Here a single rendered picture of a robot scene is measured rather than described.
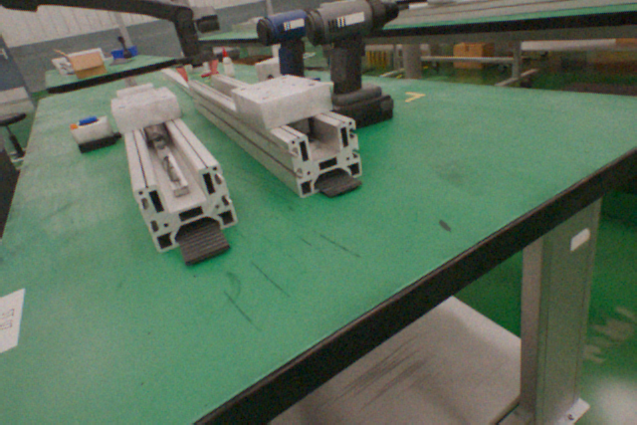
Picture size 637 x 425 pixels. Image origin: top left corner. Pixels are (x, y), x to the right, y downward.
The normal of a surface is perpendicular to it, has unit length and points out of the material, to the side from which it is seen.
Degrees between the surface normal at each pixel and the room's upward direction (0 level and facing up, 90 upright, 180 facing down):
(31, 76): 90
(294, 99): 90
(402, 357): 0
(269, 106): 90
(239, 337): 0
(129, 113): 90
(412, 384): 0
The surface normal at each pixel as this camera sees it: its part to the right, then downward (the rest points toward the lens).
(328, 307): -0.18, -0.89
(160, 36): 0.51, 0.28
